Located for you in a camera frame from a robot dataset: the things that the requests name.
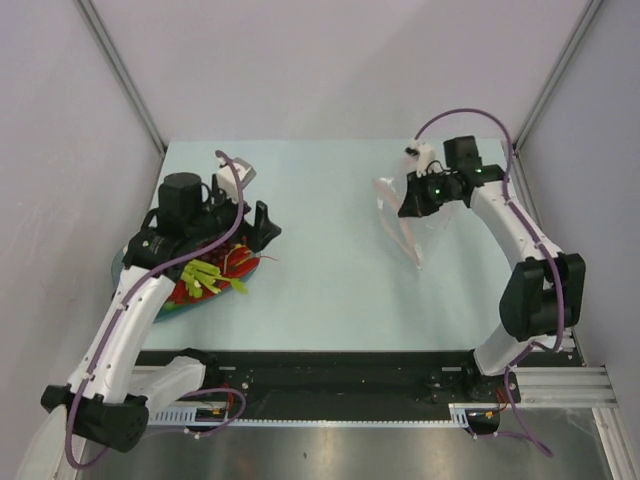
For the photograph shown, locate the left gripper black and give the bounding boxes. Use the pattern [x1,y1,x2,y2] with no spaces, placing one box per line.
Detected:
[187,174,280,252]

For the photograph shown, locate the green celery stalks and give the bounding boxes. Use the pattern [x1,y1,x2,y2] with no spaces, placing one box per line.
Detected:
[180,259,248,299]

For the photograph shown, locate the aluminium frame post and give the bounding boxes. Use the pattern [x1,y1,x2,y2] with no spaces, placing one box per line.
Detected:
[73,0,168,159]
[512,0,607,151]

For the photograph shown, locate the aluminium frame post right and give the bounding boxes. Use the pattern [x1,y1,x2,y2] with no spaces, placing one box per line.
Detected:
[512,0,607,151]

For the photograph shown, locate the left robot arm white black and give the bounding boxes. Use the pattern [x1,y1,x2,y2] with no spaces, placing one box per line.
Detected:
[41,165,281,453]

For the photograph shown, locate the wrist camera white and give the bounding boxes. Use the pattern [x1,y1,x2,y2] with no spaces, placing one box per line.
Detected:
[405,139,444,178]
[212,150,257,203]

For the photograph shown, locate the red plastic lobster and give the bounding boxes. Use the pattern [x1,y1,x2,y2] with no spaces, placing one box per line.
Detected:
[163,248,275,312]

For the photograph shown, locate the white slotted cable duct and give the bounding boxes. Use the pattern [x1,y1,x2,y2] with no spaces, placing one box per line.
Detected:
[148,403,500,429]

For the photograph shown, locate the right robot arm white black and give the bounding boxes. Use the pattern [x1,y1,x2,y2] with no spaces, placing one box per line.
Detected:
[398,136,586,401]

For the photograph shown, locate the aluminium frame post left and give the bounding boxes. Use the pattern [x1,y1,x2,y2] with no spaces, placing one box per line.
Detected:
[73,0,168,159]

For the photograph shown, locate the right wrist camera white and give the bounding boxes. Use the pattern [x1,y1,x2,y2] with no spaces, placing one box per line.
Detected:
[405,139,444,178]

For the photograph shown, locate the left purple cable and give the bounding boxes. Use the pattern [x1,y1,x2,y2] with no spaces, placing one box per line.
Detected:
[64,151,249,470]

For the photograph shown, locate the dark red grape bunch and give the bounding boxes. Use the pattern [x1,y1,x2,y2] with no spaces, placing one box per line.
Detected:
[197,241,252,269]

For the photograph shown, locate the clear zip top bag pink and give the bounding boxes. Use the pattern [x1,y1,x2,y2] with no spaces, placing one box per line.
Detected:
[373,177,457,270]

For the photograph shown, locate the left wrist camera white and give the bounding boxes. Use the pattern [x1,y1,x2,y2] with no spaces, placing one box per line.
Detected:
[212,150,257,203]

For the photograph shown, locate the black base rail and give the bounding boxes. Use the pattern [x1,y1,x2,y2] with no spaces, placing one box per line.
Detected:
[203,351,521,423]

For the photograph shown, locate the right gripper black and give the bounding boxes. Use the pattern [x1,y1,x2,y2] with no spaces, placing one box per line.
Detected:
[398,168,459,219]

